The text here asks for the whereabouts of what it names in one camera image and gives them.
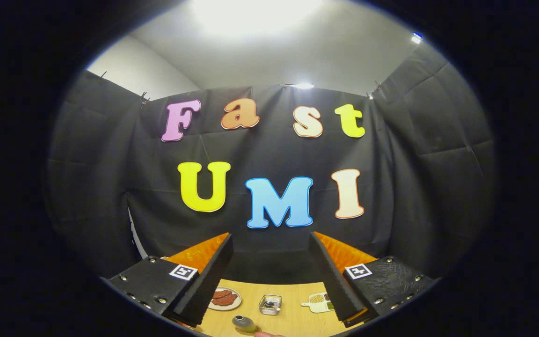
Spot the white oval plate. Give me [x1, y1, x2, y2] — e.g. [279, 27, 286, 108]
[208, 286, 242, 312]

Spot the white divided tray with grains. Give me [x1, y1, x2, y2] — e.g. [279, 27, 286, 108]
[301, 292, 335, 314]

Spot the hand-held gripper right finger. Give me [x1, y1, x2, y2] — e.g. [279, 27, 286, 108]
[308, 231, 434, 329]

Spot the wooden table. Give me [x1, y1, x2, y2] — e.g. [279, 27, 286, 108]
[176, 279, 359, 337]

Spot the small wire basket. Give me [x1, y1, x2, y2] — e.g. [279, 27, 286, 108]
[258, 294, 283, 316]

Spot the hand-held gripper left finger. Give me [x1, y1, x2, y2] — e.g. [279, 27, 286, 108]
[106, 233, 234, 328]

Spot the silver bottle with green label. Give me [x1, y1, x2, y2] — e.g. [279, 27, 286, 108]
[231, 315, 260, 334]

